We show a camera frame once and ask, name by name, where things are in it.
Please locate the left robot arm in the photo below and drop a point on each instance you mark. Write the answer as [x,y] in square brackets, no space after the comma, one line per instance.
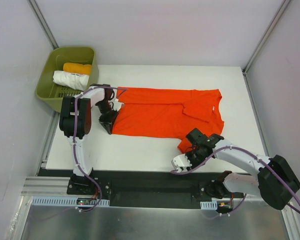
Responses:
[75,122]

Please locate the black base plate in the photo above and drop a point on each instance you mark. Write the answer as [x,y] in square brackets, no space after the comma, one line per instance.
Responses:
[178,202]

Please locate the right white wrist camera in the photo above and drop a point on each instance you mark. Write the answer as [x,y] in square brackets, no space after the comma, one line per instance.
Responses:
[181,163]

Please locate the orange t shirt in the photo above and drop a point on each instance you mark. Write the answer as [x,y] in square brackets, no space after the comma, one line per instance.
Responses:
[168,113]

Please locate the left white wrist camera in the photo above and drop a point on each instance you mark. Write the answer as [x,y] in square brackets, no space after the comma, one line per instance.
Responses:
[117,105]

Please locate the aluminium corner post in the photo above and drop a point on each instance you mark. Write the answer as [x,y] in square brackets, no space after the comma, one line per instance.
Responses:
[43,23]
[266,35]

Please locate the rolled white t shirt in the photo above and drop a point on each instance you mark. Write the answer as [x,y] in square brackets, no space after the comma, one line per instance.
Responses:
[72,80]

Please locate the rolled yellow t shirt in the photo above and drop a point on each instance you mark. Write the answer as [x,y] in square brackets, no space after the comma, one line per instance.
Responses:
[77,68]

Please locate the green plastic basket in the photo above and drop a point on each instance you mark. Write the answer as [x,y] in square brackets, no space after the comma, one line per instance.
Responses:
[51,93]

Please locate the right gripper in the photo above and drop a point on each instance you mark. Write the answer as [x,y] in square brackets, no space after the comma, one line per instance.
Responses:
[192,157]

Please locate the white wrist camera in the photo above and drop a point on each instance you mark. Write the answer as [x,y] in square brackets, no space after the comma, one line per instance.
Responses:
[181,163]
[117,105]

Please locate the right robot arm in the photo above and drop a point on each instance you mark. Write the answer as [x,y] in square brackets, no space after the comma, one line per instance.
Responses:
[270,178]

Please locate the aluminium rail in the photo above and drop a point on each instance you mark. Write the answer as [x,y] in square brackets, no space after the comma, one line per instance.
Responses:
[40,186]

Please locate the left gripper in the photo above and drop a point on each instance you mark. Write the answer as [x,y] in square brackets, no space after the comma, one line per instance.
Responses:
[107,119]

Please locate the left aluminium corner post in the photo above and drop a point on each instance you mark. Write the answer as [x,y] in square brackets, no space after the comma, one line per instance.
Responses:
[43,23]

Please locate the right aluminium corner post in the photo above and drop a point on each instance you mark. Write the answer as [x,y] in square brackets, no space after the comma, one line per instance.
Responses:
[266,35]

